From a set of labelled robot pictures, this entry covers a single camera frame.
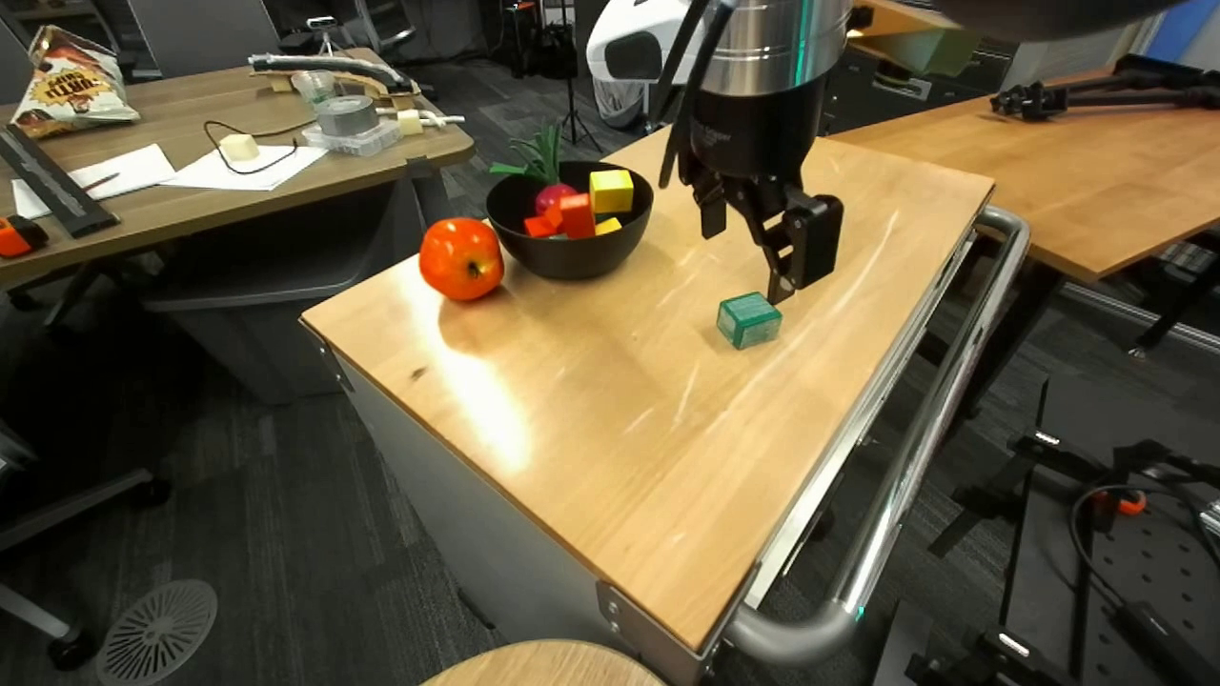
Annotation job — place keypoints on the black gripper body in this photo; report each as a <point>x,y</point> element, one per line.
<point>755,140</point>

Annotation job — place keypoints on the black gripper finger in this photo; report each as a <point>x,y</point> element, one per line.
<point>801,251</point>
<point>710,202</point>

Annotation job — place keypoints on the green cube block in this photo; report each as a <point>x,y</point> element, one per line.
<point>748,323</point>

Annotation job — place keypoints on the orange cube block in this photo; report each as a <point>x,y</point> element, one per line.
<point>539,232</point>
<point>578,219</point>

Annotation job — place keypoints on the black bowl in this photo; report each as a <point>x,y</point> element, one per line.
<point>574,262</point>

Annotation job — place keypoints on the magenta toy radish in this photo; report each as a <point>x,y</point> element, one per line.
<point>555,197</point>

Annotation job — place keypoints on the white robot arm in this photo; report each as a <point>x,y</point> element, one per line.
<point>776,45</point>

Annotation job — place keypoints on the black tripod stand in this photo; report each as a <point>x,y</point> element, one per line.
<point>574,129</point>

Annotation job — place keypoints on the black drawer cabinet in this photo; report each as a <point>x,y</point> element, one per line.
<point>916,87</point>

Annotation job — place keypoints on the black folded tripod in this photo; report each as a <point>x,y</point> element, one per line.
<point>1044,102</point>

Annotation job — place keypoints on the small white desk gadget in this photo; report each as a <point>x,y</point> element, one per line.
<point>421,118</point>

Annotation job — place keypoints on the large wooden table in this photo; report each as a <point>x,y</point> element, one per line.
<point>1106,177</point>

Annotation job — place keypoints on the grey plastic crate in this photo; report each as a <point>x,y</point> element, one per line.
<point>1079,54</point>

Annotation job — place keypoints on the clear plastic container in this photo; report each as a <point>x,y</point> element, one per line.
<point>344,124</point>

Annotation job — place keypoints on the grey metal tool cart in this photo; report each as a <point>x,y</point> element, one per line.
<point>508,534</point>

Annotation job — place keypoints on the curved headband device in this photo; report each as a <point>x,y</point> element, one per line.
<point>331,66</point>

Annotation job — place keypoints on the orange clamp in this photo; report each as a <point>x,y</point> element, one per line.
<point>1124,503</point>

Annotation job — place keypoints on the blue panel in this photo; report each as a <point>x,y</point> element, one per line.
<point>1196,23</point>

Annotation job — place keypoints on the white paper sheet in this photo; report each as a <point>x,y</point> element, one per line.
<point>119,173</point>
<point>250,171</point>

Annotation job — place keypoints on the black perforated breadboard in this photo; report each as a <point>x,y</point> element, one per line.
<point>1146,576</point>

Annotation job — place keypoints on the white round puck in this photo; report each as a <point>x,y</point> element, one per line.
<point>239,149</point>

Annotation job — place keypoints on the round wooden stool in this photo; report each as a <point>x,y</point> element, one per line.
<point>547,670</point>

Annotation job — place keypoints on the wooden office desk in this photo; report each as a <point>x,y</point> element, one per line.
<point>192,211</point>

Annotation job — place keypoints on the grey mesh office chair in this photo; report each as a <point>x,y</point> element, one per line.
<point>205,31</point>

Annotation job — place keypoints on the chips bag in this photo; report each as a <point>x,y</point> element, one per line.
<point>69,89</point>

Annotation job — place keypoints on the long black bar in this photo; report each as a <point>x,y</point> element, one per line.
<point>53,184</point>

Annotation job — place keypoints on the office chair base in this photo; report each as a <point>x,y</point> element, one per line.
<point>90,503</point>

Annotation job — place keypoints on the small orange object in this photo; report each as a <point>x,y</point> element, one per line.
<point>15,239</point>

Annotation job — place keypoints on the round white floor grille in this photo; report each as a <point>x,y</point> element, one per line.
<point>154,632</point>

